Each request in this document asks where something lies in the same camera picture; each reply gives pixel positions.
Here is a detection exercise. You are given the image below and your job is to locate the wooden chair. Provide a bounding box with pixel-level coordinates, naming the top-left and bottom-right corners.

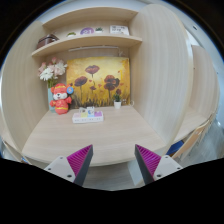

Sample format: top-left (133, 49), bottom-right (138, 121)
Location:
top-left (167, 114), bottom-right (214, 160)

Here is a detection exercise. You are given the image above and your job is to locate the white charger plug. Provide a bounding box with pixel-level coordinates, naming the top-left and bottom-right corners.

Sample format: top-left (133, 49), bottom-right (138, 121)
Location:
top-left (87, 106), bottom-right (95, 114)

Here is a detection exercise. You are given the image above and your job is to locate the brown box on shelf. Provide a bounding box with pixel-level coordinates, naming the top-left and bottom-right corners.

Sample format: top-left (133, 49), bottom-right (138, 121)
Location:
top-left (37, 34), bottom-right (58, 49)

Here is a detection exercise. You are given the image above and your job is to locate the purple round plate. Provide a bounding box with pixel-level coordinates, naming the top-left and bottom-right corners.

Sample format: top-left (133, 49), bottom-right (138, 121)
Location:
top-left (80, 27), bottom-right (94, 35)

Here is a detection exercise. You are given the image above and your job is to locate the white sign card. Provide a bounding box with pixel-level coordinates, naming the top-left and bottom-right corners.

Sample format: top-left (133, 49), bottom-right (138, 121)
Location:
top-left (110, 25), bottom-right (129, 35)

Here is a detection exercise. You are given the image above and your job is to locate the small green dish ornament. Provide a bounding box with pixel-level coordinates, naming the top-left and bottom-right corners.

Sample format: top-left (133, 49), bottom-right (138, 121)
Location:
top-left (67, 32), bottom-right (76, 37)

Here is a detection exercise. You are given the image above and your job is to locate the small green shelf plant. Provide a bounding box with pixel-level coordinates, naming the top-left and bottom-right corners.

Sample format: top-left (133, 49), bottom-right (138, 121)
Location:
top-left (95, 27), bottom-right (103, 33)

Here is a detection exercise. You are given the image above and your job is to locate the red plush toy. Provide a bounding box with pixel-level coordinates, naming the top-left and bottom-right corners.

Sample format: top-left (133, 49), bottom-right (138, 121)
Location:
top-left (49, 83), bottom-right (74, 115)

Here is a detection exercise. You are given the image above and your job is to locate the small potted green plant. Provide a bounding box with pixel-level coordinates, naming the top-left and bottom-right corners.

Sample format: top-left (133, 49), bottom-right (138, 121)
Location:
top-left (113, 93), bottom-right (121, 109)

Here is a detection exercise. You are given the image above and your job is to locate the wooden shelf unit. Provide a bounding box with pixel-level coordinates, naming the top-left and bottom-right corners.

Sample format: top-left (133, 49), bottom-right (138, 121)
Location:
top-left (32, 7), bottom-right (142, 57)

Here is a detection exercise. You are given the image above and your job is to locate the light blue vase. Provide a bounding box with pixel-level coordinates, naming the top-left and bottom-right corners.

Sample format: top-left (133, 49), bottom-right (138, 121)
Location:
top-left (48, 86), bottom-right (56, 113)

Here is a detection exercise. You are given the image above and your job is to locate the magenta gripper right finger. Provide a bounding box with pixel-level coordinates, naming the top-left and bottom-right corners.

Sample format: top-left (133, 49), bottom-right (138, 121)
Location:
top-left (134, 143), bottom-right (184, 186)

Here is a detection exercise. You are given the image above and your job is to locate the poppy flower painting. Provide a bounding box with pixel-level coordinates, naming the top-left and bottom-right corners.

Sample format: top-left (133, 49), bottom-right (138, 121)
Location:
top-left (66, 56), bottom-right (130, 108)

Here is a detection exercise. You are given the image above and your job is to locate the pink white flower bouquet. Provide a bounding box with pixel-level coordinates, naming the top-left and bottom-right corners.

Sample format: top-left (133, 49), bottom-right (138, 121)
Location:
top-left (38, 57), bottom-right (67, 88)

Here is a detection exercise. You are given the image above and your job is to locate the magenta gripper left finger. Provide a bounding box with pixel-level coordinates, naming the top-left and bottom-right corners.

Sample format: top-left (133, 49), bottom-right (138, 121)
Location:
top-left (43, 144), bottom-right (94, 187)

